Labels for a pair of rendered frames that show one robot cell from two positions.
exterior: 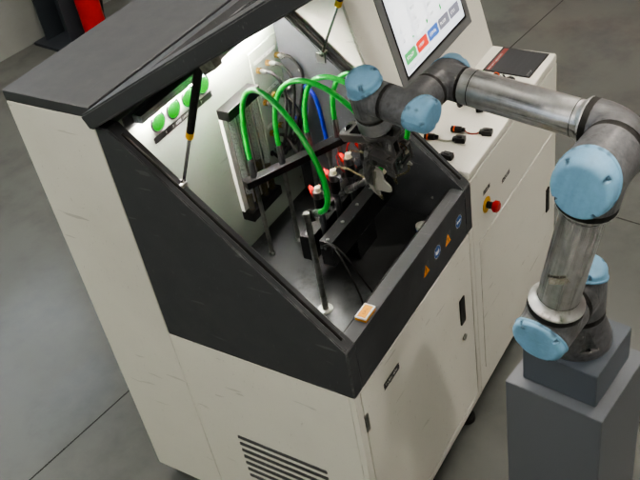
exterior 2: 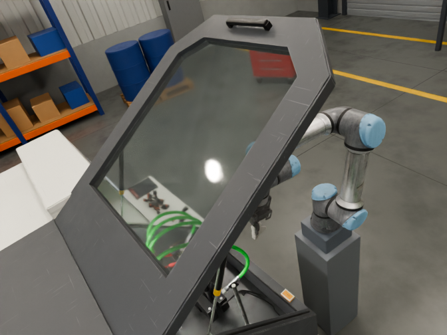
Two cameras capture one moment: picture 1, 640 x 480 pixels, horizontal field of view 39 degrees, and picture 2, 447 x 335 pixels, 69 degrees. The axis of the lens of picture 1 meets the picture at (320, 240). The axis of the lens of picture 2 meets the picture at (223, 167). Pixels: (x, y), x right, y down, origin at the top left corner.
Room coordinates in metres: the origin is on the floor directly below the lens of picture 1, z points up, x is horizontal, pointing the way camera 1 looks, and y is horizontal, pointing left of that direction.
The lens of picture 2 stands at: (1.36, 0.66, 2.20)
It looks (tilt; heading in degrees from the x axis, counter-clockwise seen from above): 36 degrees down; 293
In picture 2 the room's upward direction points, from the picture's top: 16 degrees counter-clockwise
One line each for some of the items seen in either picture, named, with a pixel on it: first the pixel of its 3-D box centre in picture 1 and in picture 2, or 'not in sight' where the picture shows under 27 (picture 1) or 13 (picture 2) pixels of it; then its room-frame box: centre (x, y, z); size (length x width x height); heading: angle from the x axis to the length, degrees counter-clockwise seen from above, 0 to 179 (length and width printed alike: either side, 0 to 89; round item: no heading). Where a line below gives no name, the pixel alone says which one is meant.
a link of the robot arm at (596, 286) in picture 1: (577, 285); (325, 199); (1.39, -0.53, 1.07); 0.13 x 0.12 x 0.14; 135
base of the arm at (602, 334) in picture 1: (577, 321); (325, 215); (1.39, -0.53, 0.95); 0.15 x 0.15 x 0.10
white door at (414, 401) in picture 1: (427, 392); not in sight; (1.71, -0.22, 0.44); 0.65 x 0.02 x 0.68; 142
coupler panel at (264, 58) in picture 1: (275, 93); not in sight; (2.22, 0.04, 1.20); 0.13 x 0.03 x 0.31; 142
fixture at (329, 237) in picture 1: (350, 223); (199, 290); (1.96, -0.09, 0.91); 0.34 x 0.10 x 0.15; 142
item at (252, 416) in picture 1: (344, 374); not in sight; (1.88, 0.01, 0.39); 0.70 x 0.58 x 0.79; 142
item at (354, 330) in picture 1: (409, 281); (254, 276); (1.72, -0.21, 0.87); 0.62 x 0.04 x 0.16; 142
